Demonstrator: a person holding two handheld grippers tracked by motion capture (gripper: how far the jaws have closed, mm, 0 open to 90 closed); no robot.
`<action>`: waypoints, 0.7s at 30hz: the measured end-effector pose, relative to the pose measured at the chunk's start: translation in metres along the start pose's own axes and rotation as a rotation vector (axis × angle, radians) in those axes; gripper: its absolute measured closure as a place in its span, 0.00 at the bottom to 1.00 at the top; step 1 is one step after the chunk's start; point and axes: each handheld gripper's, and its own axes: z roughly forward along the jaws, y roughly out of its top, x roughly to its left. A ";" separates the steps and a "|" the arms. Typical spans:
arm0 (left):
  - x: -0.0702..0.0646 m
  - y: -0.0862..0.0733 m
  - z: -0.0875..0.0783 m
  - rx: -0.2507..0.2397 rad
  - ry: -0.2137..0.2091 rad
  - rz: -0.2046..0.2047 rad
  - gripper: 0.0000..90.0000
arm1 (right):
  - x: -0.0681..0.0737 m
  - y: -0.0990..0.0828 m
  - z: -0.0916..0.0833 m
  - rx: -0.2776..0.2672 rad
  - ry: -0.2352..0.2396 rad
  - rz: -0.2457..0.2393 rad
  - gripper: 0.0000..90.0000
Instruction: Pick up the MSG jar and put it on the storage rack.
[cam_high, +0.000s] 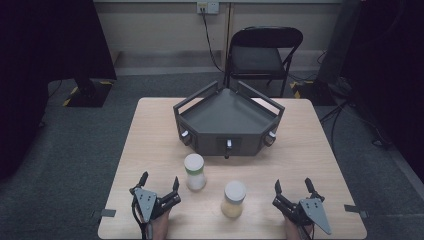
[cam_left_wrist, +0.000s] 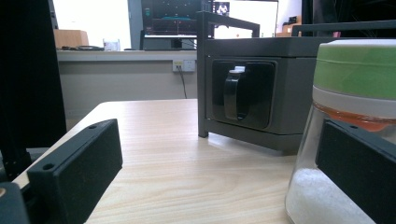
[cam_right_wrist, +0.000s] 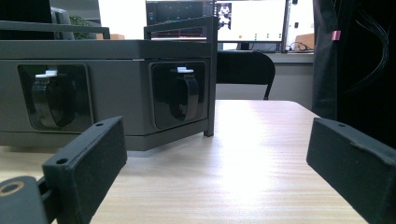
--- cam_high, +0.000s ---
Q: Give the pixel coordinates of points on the black folding chair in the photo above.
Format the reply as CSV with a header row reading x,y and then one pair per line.
x,y
256,60

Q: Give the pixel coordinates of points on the dark grey corner rack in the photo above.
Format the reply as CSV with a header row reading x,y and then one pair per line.
x,y
228,120

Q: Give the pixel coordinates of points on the black curtain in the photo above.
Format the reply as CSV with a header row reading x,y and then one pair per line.
x,y
40,66
390,66

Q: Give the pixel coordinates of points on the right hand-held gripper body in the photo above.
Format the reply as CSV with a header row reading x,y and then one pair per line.
x,y
310,210

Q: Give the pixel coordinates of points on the person's left hand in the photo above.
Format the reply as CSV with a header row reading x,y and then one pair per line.
x,y
160,226

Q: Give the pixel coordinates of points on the person's right hand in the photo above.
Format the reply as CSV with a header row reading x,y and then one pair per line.
x,y
293,231

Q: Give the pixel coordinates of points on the green-banded jar of white powder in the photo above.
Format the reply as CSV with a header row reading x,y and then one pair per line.
x,y
195,173

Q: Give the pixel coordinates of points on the grey tape strip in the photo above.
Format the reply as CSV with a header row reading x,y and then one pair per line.
x,y
355,210
106,212

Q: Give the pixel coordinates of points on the white wall socket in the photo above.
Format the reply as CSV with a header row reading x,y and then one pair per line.
x,y
208,7

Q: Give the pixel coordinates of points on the black stand base, yellow stripes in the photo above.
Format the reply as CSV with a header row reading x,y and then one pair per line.
x,y
313,91
88,95

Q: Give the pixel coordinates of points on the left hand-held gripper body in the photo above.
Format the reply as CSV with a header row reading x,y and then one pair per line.
x,y
146,201

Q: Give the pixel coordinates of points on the white-lidded jar of yellow powder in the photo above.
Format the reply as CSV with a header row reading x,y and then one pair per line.
x,y
233,200

